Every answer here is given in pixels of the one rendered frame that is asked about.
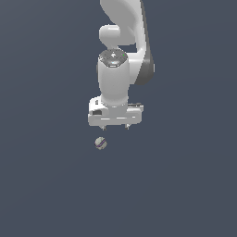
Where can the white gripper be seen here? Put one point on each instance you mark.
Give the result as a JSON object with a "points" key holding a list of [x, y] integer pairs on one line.
{"points": [[114, 116]]}

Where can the small grey striped ball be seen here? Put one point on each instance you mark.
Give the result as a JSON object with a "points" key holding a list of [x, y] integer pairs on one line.
{"points": [[101, 143]]}

